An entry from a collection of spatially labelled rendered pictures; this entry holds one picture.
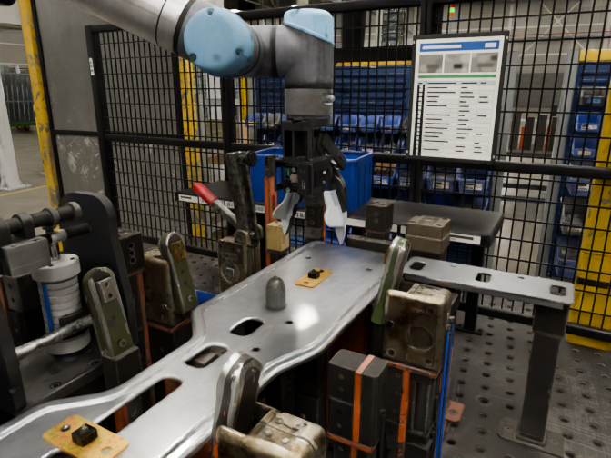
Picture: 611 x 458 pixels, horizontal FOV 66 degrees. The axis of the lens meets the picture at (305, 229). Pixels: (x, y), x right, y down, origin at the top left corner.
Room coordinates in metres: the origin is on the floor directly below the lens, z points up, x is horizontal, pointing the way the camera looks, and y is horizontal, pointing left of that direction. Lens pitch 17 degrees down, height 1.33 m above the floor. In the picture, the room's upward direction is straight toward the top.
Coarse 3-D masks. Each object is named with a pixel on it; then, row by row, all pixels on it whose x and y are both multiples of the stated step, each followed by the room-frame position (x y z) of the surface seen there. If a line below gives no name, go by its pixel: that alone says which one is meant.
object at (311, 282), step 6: (318, 270) 0.81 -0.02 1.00; (324, 270) 0.81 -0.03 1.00; (306, 276) 0.78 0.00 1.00; (312, 276) 0.78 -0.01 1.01; (318, 276) 0.78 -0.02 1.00; (324, 276) 0.78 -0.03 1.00; (300, 282) 0.76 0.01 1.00; (306, 282) 0.76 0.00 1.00; (312, 282) 0.76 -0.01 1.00; (318, 282) 0.76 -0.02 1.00
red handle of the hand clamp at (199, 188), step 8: (200, 184) 0.90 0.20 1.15; (200, 192) 0.89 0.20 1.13; (208, 192) 0.89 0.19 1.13; (208, 200) 0.88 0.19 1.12; (216, 200) 0.89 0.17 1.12; (216, 208) 0.88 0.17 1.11; (224, 208) 0.88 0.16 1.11; (224, 216) 0.87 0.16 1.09; (232, 216) 0.86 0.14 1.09; (232, 224) 0.86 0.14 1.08
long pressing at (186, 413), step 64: (320, 256) 0.90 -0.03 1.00; (384, 256) 0.90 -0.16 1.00; (192, 320) 0.62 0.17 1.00; (256, 320) 0.63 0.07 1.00; (320, 320) 0.62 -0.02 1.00; (128, 384) 0.46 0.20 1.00; (192, 384) 0.47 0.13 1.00; (0, 448) 0.37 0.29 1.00; (128, 448) 0.37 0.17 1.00; (192, 448) 0.37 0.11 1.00
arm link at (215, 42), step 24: (72, 0) 0.63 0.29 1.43; (96, 0) 0.62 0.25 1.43; (120, 0) 0.61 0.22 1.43; (144, 0) 0.61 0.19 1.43; (168, 0) 0.61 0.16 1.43; (192, 0) 0.62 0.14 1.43; (120, 24) 0.63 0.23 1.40; (144, 24) 0.62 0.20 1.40; (168, 24) 0.61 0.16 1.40; (192, 24) 0.59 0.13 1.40; (216, 24) 0.59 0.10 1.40; (240, 24) 0.59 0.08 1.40; (168, 48) 0.63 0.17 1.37; (192, 48) 0.59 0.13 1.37; (216, 48) 0.59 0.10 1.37; (240, 48) 0.59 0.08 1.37; (216, 72) 0.59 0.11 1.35; (240, 72) 0.65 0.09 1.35
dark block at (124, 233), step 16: (128, 240) 0.66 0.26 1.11; (128, 256) 0.66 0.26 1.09; (144, 256) 0.68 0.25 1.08; (128, 272) 0.65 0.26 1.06; (144, 304) 0.68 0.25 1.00; (144, 320) 0.67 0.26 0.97; (144, 336) 0.67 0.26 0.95; (144, 352) 0.67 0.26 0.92; (144, 368) 0.67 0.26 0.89; (144, 400) 0.66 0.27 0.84
